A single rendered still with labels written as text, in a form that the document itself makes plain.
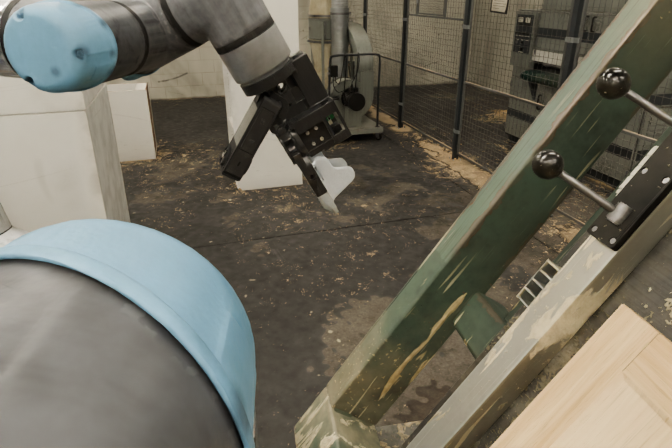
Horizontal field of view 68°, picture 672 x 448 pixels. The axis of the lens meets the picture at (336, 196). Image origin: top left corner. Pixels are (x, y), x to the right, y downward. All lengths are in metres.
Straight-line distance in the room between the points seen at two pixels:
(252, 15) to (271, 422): 1.88
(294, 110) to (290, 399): 1.84
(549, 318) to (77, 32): 0.61
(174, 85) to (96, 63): 8.18
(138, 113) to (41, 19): 4.99
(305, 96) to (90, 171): 2.31
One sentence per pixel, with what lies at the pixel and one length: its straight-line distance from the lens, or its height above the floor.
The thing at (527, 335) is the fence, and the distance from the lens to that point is 0.72.
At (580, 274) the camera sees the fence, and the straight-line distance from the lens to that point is 0.71.
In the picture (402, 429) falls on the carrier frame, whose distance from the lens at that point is 1.15.
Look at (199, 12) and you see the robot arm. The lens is 0.58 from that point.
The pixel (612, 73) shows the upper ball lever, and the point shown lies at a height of 1.54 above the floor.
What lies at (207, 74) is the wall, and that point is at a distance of 8.65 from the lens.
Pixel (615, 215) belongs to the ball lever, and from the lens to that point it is 0.69.
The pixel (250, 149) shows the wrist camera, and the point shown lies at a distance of 0.61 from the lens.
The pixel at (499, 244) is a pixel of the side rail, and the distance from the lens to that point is 0.91.
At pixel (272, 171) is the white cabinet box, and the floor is 0.15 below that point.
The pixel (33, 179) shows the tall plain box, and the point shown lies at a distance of 2.92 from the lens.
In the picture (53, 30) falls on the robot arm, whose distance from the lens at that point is 0.48.
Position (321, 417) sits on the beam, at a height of 0.88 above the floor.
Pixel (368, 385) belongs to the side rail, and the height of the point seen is 0.95.
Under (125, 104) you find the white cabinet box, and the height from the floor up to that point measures 0.59.
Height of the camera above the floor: 1.63
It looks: 22 degrees down
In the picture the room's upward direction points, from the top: straight up
